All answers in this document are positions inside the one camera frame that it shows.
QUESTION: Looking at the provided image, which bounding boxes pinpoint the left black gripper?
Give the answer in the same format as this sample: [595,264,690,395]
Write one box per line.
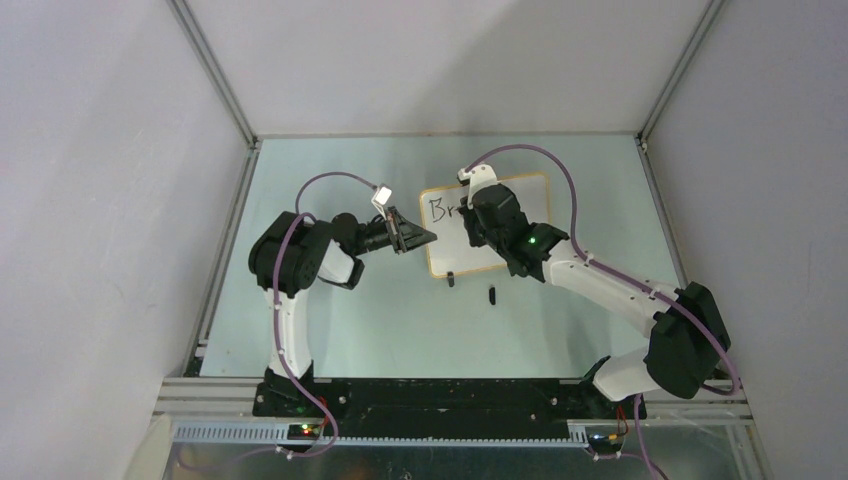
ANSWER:
[352,207,436,257]

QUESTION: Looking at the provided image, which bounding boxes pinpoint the yellow framed whiteboard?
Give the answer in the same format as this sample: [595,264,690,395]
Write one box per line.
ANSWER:
[419,172,551,278]

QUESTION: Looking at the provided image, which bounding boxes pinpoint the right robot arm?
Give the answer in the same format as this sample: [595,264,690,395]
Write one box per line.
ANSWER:
[459,182,731,418]

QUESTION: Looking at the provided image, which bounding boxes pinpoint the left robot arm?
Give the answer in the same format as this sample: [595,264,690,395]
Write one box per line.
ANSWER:
[248,207,438,417]

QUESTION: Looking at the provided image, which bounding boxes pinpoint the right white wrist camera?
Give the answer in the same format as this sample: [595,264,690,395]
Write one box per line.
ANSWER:
[457,163,499,210]

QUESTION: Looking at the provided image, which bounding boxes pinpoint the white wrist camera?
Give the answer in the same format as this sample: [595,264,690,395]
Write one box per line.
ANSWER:
[457,163,499,210]
[371,184,393,208]

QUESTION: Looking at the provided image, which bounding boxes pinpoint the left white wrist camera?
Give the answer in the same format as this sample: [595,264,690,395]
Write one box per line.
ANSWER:
[371,184,393,208]

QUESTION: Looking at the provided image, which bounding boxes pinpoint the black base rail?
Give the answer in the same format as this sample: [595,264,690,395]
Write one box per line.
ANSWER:
[252,377,646,439]

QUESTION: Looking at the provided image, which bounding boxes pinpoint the white perforated cable tray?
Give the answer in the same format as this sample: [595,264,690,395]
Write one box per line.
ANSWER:
[173,421,589,448]

